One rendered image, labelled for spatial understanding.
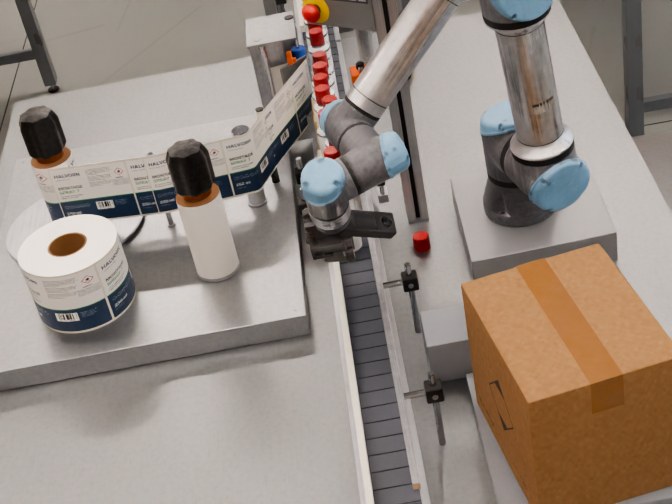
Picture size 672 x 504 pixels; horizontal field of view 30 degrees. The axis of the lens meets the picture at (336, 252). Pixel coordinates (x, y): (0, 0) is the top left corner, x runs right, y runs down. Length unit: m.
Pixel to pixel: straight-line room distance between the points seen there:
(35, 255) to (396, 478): 0.89
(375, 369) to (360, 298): 0.21
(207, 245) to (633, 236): 0.85
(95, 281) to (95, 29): 3.47
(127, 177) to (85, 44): 3.09
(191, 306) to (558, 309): 0.84
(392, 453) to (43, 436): 0.68
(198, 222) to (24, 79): 3.20
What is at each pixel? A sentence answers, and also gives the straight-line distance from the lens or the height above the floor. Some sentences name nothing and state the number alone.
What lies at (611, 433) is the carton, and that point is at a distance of 1.93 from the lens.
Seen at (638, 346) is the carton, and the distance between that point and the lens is 1.90.
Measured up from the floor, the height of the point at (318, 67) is 1.08.
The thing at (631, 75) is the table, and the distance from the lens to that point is 4.13.
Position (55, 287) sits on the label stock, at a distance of 2.47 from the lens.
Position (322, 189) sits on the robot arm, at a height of 1.23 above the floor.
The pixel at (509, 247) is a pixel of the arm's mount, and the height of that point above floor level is 0.89.
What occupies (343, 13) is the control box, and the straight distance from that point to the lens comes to 2.45.
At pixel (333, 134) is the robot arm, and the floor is 1.23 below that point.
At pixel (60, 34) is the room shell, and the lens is 5.91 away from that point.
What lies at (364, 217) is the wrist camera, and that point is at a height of 1.07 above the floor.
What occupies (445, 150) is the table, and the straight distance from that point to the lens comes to 2.89.
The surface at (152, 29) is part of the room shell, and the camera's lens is 5.72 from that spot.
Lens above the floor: 2.39
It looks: 36 degrees down
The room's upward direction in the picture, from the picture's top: 12 degrees counter-clockwise
